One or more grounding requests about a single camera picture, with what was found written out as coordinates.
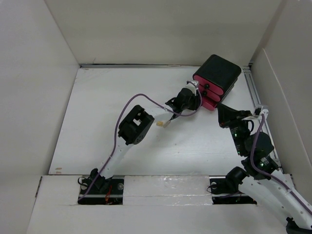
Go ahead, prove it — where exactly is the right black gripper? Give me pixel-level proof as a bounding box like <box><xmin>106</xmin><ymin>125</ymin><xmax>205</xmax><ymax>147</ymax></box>
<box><xmin>215</xmin><ymin>102</ymin><xmax>252</xmax><ymax>155</ymax></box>

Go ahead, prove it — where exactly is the yellow white eraser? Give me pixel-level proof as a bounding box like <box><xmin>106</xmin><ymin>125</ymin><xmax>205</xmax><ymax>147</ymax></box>
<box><xmin>156</xmin><ymin>120</ymin><xmax>171</xmax><ymax>128</ymax></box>

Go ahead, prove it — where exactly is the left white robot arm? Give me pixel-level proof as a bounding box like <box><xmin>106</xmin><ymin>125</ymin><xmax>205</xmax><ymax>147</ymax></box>
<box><xmin>88</xmin><ymin>87</ymin><xmax>202</xmax><ymax>194</ymax></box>

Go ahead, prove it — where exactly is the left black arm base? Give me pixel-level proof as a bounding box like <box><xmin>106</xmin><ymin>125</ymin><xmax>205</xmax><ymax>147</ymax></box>
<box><xmin>78</xmin><ymin>176</ymin><xmax>124</xmax><ymax>205</ymax></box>

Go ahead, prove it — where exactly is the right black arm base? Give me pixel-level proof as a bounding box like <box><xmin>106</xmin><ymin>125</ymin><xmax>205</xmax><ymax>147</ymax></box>
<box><xmin>207</xmin><ymin>176</ymin><xmax>257</xmax><ymax>205</ymax></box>

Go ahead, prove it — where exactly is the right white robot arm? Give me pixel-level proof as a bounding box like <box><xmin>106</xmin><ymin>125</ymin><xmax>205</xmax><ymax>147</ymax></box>
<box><xmin>212</xmin><ymin>104</ymin><xmax>312</xmax><ymax>234</ymax></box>

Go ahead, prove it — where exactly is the black drawer cabinet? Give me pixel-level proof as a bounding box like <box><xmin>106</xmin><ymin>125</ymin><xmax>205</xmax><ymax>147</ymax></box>
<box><xmin>193</xmin><ymin>54</ymin><xmax>241</xmax><ymax>102</ymax></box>

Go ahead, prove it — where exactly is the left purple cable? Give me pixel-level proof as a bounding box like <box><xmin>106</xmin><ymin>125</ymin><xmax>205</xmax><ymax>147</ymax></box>
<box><xmin>77</xmin><ymin>80</ymin><xmax>203</xmax><ymax>203</ymax></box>

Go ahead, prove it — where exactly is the purple cable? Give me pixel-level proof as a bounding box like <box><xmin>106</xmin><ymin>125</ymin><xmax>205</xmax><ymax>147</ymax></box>
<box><xmin>77</xmin><ymin>80</ymin><xmax>203</xmax><ymax>203</ymax></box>
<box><xmin>250</xmin><ymin>114</ymin><xmax>312</xmax><ymax>215</ymax></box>

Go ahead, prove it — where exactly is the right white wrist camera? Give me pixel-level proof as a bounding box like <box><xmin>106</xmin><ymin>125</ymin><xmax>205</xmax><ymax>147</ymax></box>
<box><xmin>243</xmin><ymin>104</ymin><xmax>270</xmax><ymax>121</ymax></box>

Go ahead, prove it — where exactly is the aluminium rail right side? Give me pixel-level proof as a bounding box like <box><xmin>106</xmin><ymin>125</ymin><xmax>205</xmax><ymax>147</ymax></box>
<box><xmin>243</xmin><ymin>67</ymin><xmax>283</xmax><ymax>173</ymax></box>

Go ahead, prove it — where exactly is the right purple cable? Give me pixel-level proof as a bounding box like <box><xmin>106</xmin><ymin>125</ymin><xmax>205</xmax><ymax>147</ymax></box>
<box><xmin>250</xmin><ymin>114</ymin><xmax>312</xmax><ymax>215</ymax></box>

